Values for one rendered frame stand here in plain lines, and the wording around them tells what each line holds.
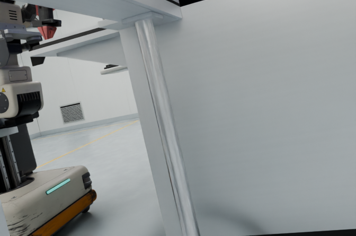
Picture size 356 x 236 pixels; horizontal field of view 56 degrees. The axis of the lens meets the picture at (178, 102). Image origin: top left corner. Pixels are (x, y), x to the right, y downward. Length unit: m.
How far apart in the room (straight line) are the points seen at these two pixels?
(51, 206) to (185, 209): 0.97
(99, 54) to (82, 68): 6.52
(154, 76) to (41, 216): 1.06
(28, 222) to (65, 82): 6.58
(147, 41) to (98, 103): 6.85
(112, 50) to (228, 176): 0.64
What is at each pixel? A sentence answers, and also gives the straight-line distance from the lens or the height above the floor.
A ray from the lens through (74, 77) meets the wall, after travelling 7.99.
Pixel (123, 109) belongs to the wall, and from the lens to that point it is 7.49.
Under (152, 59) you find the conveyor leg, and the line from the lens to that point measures 0.93.
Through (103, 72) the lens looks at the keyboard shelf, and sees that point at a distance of 2.15.
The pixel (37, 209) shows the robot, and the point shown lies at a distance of 1.76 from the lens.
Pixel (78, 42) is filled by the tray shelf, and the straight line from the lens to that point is 1.31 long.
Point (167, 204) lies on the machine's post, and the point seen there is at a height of 0.23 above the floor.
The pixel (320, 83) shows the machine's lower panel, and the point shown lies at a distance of 1.09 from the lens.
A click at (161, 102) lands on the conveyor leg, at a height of 0.60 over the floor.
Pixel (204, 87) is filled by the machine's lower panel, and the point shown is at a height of 0.61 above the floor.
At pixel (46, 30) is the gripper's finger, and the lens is 1.49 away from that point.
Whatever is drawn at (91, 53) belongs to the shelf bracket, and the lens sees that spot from 1.38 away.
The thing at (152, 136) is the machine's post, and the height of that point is 0.48.
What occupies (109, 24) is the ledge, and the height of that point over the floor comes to 0.86.
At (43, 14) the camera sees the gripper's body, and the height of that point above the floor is 1.02.
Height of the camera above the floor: 0.66
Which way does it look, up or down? 4 degrees down
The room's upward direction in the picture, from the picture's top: 13 degrees counter-clockwise
